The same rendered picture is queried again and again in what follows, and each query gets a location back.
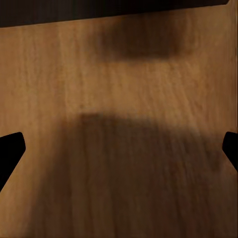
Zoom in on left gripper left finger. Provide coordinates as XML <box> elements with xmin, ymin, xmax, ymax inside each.
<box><xmin>0</xmin><ymin>132</ymin><xmax>26</xmax><ymax>192</ymax></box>

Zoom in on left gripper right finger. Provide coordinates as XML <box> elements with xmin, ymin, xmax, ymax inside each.
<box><xmin>222</xmin><ymin>132</ymin><xmax>238</xmax><ymax>172</ymax></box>

